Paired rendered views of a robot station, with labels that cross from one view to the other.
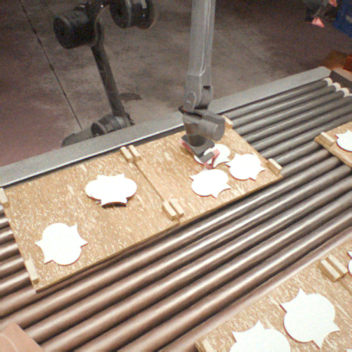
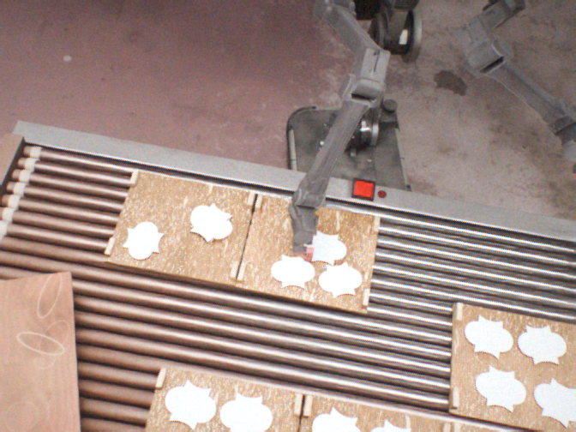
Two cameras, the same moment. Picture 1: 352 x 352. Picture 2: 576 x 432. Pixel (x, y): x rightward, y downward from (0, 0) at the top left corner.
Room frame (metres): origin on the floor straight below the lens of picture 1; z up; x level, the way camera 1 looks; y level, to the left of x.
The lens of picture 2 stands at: (-0.06, -0.76, 2.97)
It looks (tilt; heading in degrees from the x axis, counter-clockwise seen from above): 58 degrees down; 40
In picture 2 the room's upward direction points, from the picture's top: 8 degrees clockwise
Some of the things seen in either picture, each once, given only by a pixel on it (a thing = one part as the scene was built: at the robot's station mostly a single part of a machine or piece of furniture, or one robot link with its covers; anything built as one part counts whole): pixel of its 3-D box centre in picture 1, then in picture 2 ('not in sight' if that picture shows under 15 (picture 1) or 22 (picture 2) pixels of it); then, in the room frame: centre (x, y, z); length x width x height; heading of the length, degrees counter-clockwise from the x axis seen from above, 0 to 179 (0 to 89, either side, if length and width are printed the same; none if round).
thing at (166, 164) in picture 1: (203, 164); (309, 251); (0.87, -0.09, 0.93); 0.41 x 0.35 x 0.02; 127
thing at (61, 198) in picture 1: (87, 209); (183, 226); (0.62, 0.24, 0.93); 0.41 x 0.35 x 0.02; 128
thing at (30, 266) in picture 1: (32, 272); (110, 248); (0.40, 0.32, 0.95); 0.06 x 0.02 x 0.03; 38
